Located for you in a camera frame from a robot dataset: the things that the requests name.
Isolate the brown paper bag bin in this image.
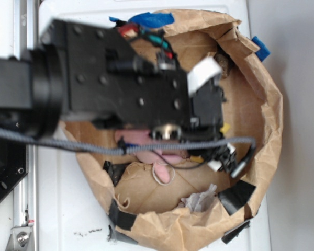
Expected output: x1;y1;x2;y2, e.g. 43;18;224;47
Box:
76;9;283;250

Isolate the blue tape right piece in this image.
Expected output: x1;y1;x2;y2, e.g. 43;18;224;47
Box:
252;36;271;62

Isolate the pink plush toy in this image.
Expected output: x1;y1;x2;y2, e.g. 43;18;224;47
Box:
114;130;189;185

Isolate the white plastic tray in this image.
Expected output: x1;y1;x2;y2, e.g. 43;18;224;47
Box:
37;0;272;251

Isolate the grey braided cable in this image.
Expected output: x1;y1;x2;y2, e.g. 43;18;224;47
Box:
0;124;257;178

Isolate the metal corner bracket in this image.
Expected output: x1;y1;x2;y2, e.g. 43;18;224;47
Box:
5;226;34;251

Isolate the blue tape top piece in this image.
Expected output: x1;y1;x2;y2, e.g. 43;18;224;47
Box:
109;12;175;29

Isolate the brown rock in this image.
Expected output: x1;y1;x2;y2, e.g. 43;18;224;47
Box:
214;52;233;79

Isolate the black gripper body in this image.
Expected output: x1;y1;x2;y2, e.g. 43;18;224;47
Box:
42;19;237;173

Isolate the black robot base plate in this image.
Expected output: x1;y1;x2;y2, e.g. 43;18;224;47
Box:
0;138;27;203

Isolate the aluminium extrusion rail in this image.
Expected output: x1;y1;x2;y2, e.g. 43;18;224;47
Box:
13;0;40;250

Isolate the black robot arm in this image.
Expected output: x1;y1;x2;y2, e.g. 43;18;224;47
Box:
0;19;237;174

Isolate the yellow sponge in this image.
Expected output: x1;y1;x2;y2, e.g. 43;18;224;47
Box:
188;123;230;163

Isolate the crumpled grey tissue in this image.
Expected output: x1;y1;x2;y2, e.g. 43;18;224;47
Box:
177;184;217;212

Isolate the blue tape piece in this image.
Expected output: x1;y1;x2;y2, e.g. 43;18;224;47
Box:
109;12;175;29
252;36;271;62

